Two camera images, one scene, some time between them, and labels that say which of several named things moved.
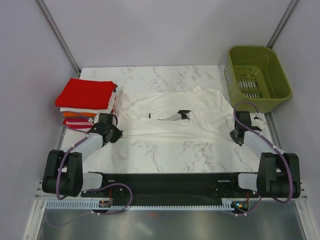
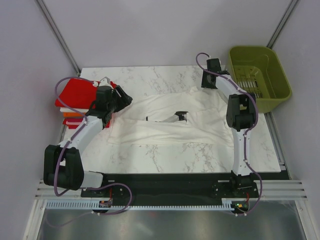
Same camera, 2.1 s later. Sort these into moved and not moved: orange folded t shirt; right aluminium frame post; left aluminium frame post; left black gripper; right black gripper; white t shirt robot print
Moved: left black gripper; right black gripper
Not moved: orange folded t shirt; right aluminium frame post; left aluminium frame post; white t shirt robot print
